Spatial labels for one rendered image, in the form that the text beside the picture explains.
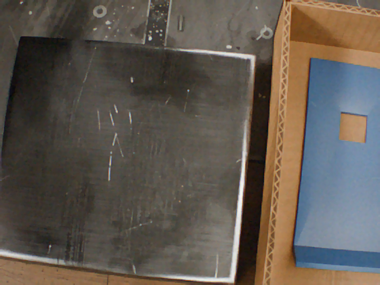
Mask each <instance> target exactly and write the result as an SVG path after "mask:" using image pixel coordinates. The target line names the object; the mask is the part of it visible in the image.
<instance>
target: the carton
mask: <svg viewBox="0 0 380 285"><path fill-rule="evenodd" d="M273 38H274V40H273V55H272V72H271V87H270V105H269V121H268V129H267V146H266V155H265V171H264V180H263V196H262V204H261V221H260V224H259V237H258V246H257V254H256V264H255V270H254V284H253V285H380V273H367V272H357V271H354V272H352V271H339V270H329V269H311V268H306V267H304V268H302V267H296V266H295V260H294V253H293V252H292V244H293V242H294V236H295V223H296V216H297V206H298V202H299V189H300V182H301V168H302V161H303V147H304V140H305V126H306V120H305V119H306V112H307V99H308V91H309V90H308V84H309V71H310V67H309V64H310V59H311V57H312V58H318V59H323V60H332V61H338V62H343V63H348V64H356V65H362V66H366V67H371V68H377V69H380V11H377V10H373V9H365V8H361V7H354V6H347V5H341V4H335V3H330V2H323V1H314V0H283V4H282V7H281V9H280V15H279V18H278V21H277V26H276V28H275V33H274V34H273ZM365 138H366V117H362V116H359V115H350V114H344V113H341V118H340V126H339V139H340V140H348V141H353V142H358V143H365Z"/></svg>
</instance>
